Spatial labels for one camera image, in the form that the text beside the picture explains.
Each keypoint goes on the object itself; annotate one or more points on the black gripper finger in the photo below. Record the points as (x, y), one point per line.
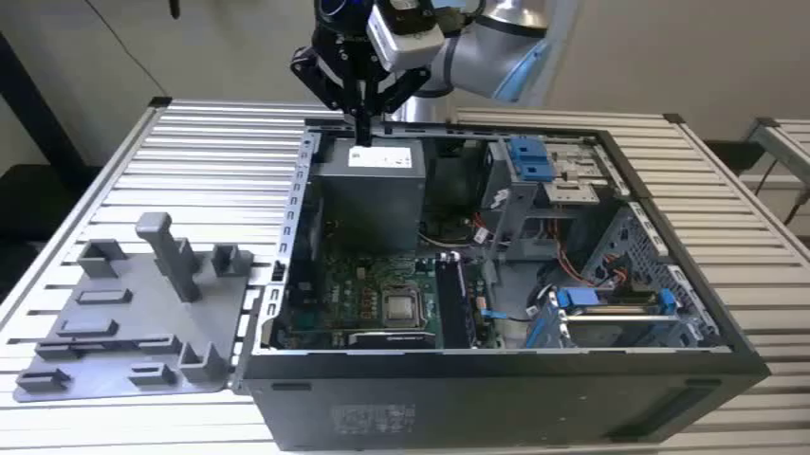
(324, 76)
(400, 90)

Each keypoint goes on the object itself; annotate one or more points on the RAM stick with blue label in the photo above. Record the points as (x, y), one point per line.
(114, 342)

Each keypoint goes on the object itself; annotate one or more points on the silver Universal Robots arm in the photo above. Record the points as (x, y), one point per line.
(488, 52)

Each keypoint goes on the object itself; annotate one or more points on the black installed RAM stick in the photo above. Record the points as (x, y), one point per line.
(453, 303)

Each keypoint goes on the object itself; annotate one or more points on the metal slat table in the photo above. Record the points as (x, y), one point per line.
(209, 151)

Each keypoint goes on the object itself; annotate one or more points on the grey power supply unit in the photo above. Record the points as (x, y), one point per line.
(370, 204)

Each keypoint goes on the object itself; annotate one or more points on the blue drive carrier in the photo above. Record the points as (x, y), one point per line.
(530, 158)

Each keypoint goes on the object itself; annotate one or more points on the black antenna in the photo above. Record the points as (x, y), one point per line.
(174, 8)

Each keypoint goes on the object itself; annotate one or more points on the black case fan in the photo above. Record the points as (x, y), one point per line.
(446, 227)

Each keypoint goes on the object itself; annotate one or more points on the metal optical drive bay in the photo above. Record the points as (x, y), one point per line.
(573, 180)

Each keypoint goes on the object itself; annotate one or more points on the green motherboard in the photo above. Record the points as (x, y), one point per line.
(342, 294)

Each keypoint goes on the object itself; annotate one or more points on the silver CPU in socket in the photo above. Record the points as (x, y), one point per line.
(402, 308)

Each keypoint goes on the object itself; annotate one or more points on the black graphics card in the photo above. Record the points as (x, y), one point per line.
(393, 339)

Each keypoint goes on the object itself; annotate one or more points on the grey plastic parts rack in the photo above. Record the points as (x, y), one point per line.
(127, 313)

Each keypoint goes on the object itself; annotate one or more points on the metal disk cage, blue clips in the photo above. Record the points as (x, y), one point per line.
(621, 322)

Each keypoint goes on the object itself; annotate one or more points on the small metal side table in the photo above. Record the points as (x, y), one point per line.
(779, 142)

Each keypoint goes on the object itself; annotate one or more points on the black open PC case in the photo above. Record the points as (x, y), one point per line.
(494, 398)

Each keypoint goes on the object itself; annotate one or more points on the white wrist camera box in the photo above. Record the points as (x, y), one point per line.
(405, 42)

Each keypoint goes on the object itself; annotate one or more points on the black slanted post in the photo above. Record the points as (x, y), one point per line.
(38, 109)

